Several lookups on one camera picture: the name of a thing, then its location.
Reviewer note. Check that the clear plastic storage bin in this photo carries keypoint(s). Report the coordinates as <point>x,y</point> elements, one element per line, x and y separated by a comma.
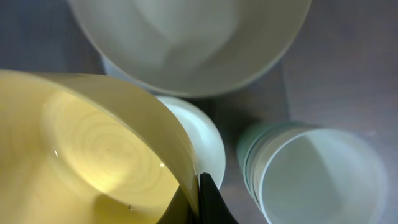
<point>341,72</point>

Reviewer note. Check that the cream cup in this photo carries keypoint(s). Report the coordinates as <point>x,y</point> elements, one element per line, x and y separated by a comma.
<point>319,175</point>

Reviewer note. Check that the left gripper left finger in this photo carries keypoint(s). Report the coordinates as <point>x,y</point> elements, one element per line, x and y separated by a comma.
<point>178,211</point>

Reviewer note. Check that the white small bowl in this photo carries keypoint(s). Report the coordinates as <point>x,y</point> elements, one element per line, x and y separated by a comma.
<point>207,143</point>

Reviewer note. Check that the mint green cup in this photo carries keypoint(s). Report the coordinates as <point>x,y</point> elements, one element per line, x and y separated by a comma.
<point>251,136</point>

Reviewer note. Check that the grey cup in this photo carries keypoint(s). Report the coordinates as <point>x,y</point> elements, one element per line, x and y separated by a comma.
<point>252,155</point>

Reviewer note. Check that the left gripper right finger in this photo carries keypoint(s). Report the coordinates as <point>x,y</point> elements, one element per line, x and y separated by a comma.
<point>213,209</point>

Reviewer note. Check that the yellow small bowl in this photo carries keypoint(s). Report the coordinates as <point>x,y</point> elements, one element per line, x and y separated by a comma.
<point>79,148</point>

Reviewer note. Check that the beige bowl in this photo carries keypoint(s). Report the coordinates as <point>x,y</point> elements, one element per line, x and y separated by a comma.
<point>191,48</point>

